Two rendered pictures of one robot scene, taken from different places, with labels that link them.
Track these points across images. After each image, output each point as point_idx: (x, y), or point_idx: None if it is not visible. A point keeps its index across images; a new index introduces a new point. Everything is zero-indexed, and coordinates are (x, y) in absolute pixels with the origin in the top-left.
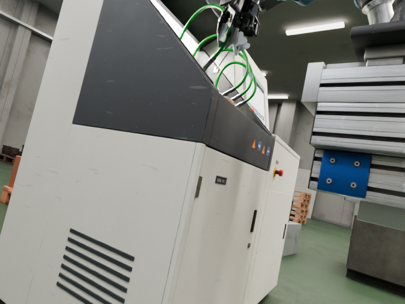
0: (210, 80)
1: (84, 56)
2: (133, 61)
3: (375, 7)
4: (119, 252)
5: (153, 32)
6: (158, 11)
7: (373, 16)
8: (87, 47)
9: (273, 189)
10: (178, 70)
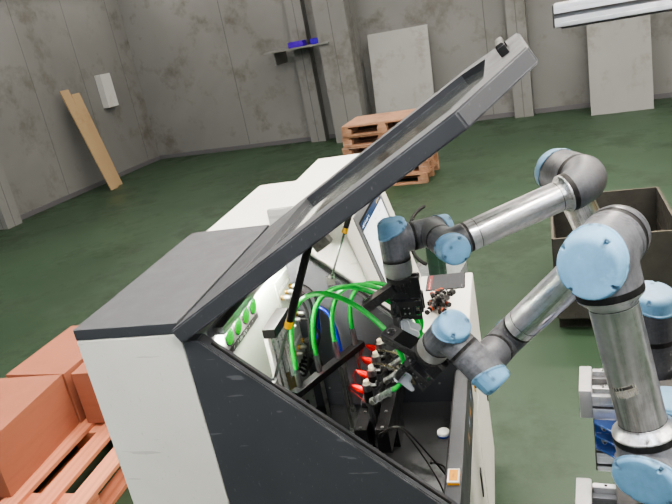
0: (447, 502)
1: (211, 478)
2: (316, 487)
3: (573, 211)
4: None
5: (332, 452)
6: (320, 416)
7: (574, 221)
8: (209, 467)
9: (477, 399)
10: (398, 498)
